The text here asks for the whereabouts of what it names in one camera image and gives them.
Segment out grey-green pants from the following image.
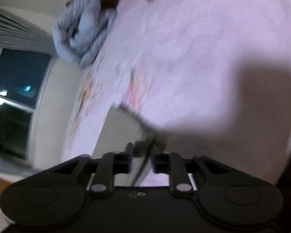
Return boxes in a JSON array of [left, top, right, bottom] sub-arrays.
[[92, 106, 162, 187]]

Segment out pink floral bed sheet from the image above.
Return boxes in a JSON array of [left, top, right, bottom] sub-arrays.
[[62, 0, 291, 183]]

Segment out rolled light blue quilt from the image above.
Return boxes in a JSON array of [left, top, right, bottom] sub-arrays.
[[53, 0, 117, 69]]

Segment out grey curtain near headboard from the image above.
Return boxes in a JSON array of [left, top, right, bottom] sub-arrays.
[[0, 9, 56, 56]]

